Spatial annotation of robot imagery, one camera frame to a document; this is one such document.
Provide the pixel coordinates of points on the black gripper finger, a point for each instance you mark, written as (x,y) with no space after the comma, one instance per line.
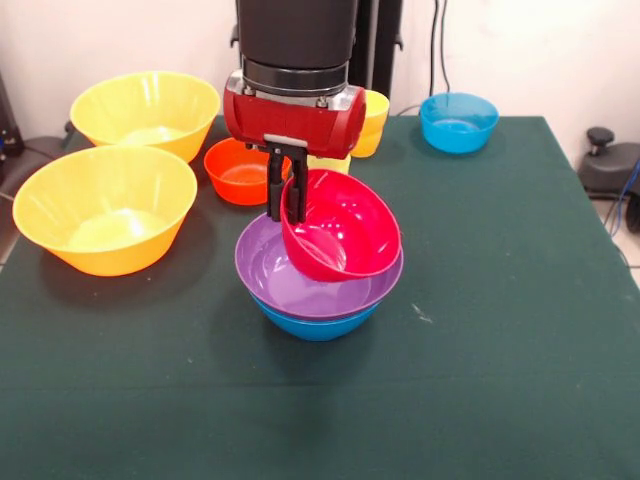
(275,190)
(298,192)

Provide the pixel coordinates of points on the small light blue bowl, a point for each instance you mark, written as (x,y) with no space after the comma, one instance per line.
(457,130)

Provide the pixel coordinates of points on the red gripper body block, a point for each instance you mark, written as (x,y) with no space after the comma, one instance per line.
(290,122)

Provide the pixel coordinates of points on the pale yellow translucent cup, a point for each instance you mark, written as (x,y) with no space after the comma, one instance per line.
(330,165)

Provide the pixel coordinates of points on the yellow stepped cup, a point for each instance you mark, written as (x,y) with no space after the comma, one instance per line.
(372,125)

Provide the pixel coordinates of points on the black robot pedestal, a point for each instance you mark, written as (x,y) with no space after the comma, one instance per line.
(382,45)

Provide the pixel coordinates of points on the purple bowl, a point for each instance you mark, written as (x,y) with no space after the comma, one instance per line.
(320,300)

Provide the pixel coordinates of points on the dark green table cloth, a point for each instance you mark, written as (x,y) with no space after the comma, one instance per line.
(150,380)

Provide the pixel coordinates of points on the small red-orange bowl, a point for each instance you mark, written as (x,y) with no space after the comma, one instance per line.
(240,175)

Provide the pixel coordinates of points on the black tripod base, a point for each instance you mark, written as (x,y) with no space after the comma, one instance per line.
(42,150)
(612,170)

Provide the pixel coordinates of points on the small pink bowl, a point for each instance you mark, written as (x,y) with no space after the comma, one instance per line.
(350,225)

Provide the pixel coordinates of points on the large orange bowl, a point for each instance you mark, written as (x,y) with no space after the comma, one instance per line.
(145,110)
(100,210)

